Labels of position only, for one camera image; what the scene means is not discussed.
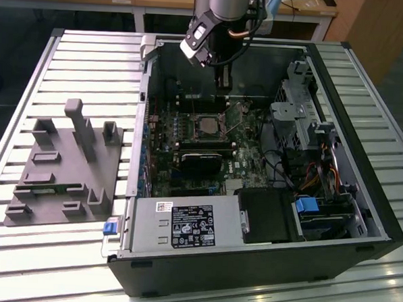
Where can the silver CPU with green edge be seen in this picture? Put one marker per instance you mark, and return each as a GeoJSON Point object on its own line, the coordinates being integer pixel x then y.
{"type": "Point", "coordinates": [209, 125]}

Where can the black plastic cover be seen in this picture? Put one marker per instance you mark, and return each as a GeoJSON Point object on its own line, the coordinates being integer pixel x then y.
{"type": "Point", "coordinates": [269, 215]}

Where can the silver chipset heatsink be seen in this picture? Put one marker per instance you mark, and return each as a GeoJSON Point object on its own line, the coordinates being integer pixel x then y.
{"type": "Point", "coordinates": [236, 185]}

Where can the blue disk carrier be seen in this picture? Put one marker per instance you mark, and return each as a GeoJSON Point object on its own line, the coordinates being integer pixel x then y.
{"type": "Point", "coordinates": [306, 205]}

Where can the pale blue teach pendant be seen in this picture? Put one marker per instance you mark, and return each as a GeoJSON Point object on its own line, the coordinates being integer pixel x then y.
{"type": "Point", "coordinates": [273, 6]}

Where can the wooden cabinet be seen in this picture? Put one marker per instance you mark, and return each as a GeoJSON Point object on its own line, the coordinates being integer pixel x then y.
{"type": "Point", "coordinates": [380, 32]}

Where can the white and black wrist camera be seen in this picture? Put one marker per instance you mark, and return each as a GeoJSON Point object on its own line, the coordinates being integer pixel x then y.
{"type": "Point", "coordinates": [195, 39]}

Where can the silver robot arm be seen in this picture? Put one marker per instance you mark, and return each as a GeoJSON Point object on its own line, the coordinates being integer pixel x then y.
{"type": "Point", "coordinates": [226, 3]}

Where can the blue case latch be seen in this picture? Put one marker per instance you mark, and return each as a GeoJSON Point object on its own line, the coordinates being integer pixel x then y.
{"type": "Point", "coordinates": [110, 229]}

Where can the green motherboard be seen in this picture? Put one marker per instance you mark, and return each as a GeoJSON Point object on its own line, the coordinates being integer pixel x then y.
{"type": "Point", "coordinates": [252, 153]}

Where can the black power supply label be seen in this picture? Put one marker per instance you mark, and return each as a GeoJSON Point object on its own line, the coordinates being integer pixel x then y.
{"type": "Point", "coordinates": [190, 228]}

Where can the RAM slot with white latches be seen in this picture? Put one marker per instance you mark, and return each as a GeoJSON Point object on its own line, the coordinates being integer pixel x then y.
{"type": "Point", "coordinates": [205, 145]}

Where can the silver perforated drive cage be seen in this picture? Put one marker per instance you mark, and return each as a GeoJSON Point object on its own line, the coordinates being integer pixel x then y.
{"type": "Point", "coordinates": [291, 111]}

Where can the grey parts rack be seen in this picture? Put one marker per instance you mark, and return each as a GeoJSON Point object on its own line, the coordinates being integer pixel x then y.
{"type": "Point", "coordinates": [65, 171]}

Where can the silver power supply unit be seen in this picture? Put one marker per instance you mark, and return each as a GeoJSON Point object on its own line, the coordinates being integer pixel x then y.
{"type": "Point", "coordinates": [150, 222]}

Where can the small black graphics card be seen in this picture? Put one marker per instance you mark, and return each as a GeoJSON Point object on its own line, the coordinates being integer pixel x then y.
{"type": "Point", "coordinates": [201, 162]}

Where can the CPU socket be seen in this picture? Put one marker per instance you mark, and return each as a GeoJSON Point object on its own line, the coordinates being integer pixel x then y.
{"type": "Point", "coordinates": [195, 136]}

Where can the black and silver PC case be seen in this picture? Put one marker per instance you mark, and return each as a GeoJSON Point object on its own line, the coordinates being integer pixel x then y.
{"type": "Point", "coordinates": [215, 280]}

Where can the small white barcode sticker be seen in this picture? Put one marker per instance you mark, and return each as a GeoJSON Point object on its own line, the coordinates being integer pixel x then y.
{"type": "Point", "coordinates": [163, 206]}

